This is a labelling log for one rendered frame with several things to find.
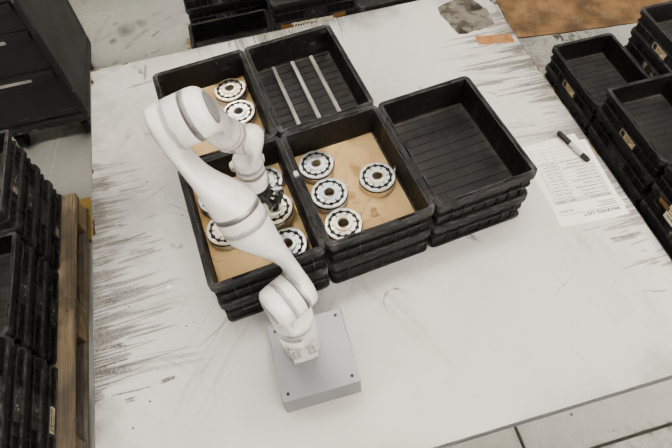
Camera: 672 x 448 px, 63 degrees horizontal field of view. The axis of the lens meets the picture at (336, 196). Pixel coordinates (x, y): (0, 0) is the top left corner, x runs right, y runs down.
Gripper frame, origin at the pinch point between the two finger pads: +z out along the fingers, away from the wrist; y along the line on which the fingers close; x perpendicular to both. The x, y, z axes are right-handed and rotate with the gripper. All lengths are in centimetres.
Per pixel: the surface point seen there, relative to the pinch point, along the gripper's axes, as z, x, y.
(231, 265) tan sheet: 4.4, -10.0, -12.2
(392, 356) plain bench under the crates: 17, -44, 20
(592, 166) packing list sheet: 17, -11, 102
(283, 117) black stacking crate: 4.8, 35.2, 15.8
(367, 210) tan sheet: 4.3, -7.2, 27.5
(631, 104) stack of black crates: 49, 27, 159
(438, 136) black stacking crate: 5, 10, 57
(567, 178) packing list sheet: 17, -12, 92
